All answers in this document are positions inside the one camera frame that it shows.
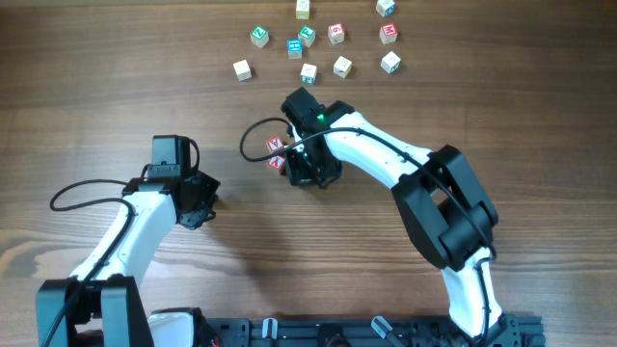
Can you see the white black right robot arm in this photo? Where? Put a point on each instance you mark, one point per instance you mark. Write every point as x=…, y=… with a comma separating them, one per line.
x=445, y=210

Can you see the hammer picture wooden block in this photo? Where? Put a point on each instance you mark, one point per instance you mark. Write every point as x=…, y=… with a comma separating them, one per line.
x=342, y=67

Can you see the bird picture wooden block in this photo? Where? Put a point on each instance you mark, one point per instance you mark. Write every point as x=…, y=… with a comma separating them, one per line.
x=390, y=62

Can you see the yellow wooden block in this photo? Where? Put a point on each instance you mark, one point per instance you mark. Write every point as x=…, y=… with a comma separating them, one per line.
x=302, y=10

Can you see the blue side wooden block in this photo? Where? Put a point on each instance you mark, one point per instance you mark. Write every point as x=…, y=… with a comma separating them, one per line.
x=385, y=8

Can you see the red letter Y block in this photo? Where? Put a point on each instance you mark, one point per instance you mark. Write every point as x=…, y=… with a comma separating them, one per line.
x=276, y=163

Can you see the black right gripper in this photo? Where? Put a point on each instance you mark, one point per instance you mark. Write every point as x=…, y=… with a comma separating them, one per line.
x=296, y=167

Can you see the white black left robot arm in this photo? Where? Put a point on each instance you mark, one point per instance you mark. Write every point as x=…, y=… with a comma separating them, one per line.
x=99, y=303

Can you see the red letter M block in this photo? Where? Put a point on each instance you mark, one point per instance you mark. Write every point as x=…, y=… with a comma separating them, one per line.
x=388, y=33

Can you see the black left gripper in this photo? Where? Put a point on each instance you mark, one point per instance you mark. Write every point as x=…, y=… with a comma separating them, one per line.
x=201, y=207

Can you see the green letter Z block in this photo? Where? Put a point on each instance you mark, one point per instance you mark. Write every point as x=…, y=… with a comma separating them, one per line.
x=259, y=36

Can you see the green letter R block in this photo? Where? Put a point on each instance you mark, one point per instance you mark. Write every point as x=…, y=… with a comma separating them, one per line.
x=307, y=36

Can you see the red letter A block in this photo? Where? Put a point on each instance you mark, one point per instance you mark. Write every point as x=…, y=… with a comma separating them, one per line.
x=275, y=144

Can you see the blue letter H block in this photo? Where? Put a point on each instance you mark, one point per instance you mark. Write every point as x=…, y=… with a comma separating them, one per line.
x=294, y=49

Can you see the red number 9 block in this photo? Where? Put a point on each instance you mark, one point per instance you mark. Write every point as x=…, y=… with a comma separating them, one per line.
x=336, y=33

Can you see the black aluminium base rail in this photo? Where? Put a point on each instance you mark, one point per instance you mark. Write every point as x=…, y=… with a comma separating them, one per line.
x=332, y=332

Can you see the plain pale wooden block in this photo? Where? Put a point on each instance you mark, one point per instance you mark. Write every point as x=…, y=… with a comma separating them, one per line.
x=242, y=70

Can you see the green J side block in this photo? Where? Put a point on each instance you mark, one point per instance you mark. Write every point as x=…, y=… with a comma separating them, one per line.
x=308, y=74

